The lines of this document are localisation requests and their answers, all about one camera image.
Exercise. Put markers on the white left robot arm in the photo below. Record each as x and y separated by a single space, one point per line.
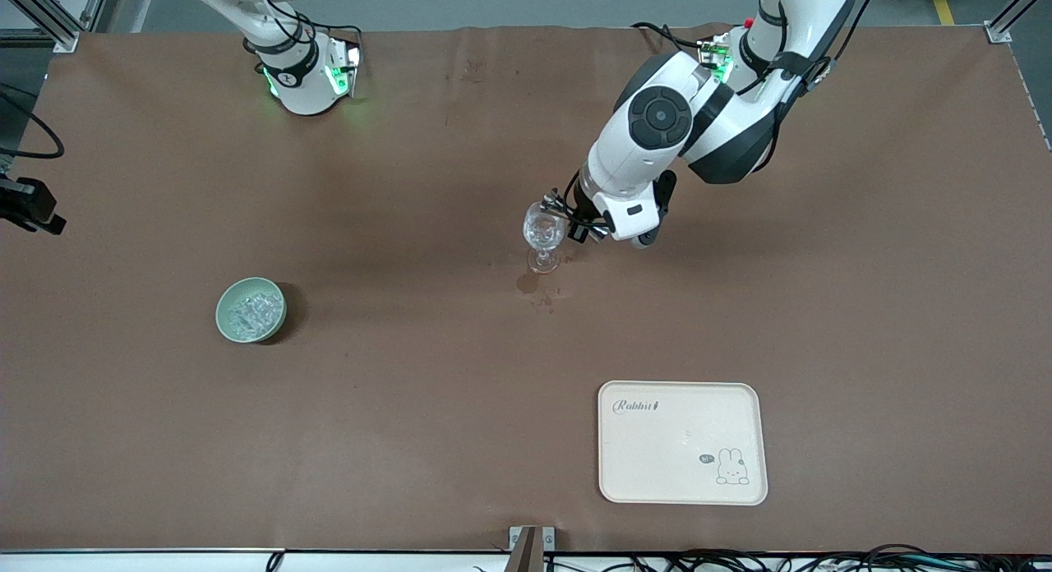
616 153

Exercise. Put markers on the grey metal mounting bracket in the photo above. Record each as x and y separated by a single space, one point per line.
549 539

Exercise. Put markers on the metal base connector bracket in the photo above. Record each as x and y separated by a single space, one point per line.
713 58
349 62

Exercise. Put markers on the pale green ceramic bowl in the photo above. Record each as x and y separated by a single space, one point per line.
223 313

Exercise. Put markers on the cream tray with rabbit print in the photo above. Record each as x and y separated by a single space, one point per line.
657 457

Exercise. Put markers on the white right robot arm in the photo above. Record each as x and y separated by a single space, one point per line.
304 87

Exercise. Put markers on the brown paper table cover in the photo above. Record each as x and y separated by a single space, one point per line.
411 432

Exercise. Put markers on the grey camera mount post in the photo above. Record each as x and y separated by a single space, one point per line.
526 557

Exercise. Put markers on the aluminium frame profile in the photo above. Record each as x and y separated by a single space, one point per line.
1007 21
94 5
57 25

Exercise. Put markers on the clear stemmed wine glass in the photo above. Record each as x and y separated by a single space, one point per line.
544 231

